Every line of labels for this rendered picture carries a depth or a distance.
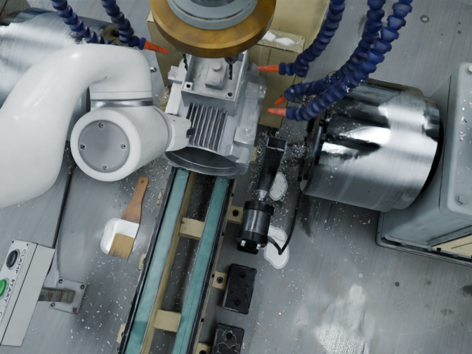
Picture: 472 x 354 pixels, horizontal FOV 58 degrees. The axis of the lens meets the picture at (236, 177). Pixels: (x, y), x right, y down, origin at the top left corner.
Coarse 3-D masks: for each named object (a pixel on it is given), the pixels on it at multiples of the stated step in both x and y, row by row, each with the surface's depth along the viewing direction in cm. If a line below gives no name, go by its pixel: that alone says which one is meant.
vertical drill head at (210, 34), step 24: (168, 0) 58; (192, 0) 56; (216, 0) 55; (240, 0) 57; (264, 0) 60; (168, 24) 58; (192, 24) 58; (216, 24) 57; (240, 24) 58; (264, 24) 59; (192, 48) 58; (216, 48) 58; (240, 48) 59
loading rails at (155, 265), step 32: (160, 192) 104; (224, 192) 94; (160, 224) 92; (192, 224) 100; (224, 224) 94; (160, 256) 90; (160, 288) 92; (192, 288) 88; (224, 288) 98; (128, 320) 85; (160, 320) 93; (192, 320) 86; (128, 352) 84; (192, 352) 84
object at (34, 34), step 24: (0, 24) 79; (24, 24) 78; (48, 24) 78; (96, 24) 81; (0, 48) 76; (24, 48) 76; (48, 48) 76; (0, 72) 77; (24, 72) 76; (0, 96) 78; (72, 120) 79
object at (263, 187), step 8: (272, 136) 63; (272, 144) 62; (280, 144) 62; (264, 152) 65; (272, 152) 64; (280, 152) 63; (264, 160) 68; (272, 160) 67; (280, 160) 66; (264, 168) 71; (272, 168) 70; (264, 176) 75; (272, 176) 74; (256, 184) 81; (264, 184) 80; (272, 184) 79; (256, 192) 84; (264, 192) 84
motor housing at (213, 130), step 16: (256, 80) 88; (176, 96) 85; (176, 112) 84; (192, 112) 80; (208, 112) 81; (240, 112) 84; (256, 112) 87; (208, 128) 79; (224, 128) 80; (256, 128) 89; (192, 144) 79; (208, 144) 77; (224, 144) 80; (176, 160) 91; (192, 160) 94; (208, 160) 94; (224, 160) 93; (240, 160) 83
